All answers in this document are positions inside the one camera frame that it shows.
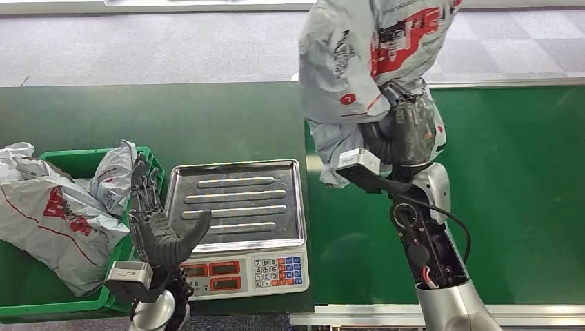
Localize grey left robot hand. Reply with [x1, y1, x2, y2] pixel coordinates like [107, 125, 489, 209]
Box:
[128, 154, 213, 270]

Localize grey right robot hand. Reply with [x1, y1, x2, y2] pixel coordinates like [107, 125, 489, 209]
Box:
[361, 93, 439, 168]

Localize grey package with black print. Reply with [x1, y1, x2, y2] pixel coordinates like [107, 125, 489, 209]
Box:
[298, 0, 462, 190]

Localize small grey crumpled package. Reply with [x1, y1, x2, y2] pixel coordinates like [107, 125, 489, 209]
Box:
[86, 140, 139, 219]

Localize large grey red-print package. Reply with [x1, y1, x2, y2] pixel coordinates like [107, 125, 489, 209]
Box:
[0, 175, 132, 298]

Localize green conveyor belt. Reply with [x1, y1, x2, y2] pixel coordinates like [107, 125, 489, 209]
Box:
[303, 86, 585, 306]

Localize electronic scale with steel tray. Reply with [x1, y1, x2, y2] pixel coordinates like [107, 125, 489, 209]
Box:
[163, 158, 310, 301]

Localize green plastic crate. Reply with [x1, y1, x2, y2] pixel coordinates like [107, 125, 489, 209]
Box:
[0, 146, 166, 321]

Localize pale grey plastic bag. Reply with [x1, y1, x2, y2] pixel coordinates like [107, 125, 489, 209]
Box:
[0, 143, 60, 186]

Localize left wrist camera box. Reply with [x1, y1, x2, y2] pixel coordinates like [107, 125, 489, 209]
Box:
[104, 260, 155, 303]

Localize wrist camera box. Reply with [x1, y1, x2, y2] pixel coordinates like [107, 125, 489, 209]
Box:
[335, 148, 413, 196]
[104, 260, 155, 303]

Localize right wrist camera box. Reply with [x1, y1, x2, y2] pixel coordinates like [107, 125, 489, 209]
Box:
[335, 148, 413, 196]

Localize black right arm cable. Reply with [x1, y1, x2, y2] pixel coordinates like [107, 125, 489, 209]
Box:
[396, 193, 472, 265]

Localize silver conveyor side rail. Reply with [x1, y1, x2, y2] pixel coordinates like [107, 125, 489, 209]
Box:
[289, 303, 585, 327]
[425, 77, 585, 90]

